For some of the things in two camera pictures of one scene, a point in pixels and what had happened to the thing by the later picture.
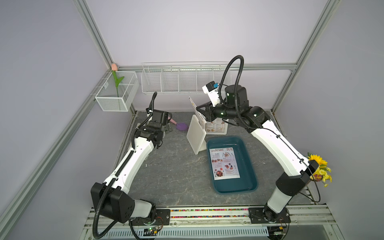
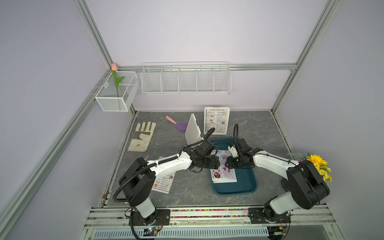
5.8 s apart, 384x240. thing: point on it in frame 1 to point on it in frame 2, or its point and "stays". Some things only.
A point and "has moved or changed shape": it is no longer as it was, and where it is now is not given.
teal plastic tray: x=248 y=181 stays
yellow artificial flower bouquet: x=321 y=173 stays
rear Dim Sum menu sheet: x=217 y=127 stays
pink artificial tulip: x=114 y=68 stays
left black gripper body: x=167 y=129 to x=209 y=162
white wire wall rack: x=183 y=77 stays
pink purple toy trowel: x=180 y=126 stays
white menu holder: x=217 y=126 stays
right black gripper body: x=222 y=111 to x=234 y=162
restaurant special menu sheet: x=224 y=163 has moved or changed shape
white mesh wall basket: x=111 y=98 stays
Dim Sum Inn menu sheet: x=201 y=118 to x=164 y=183
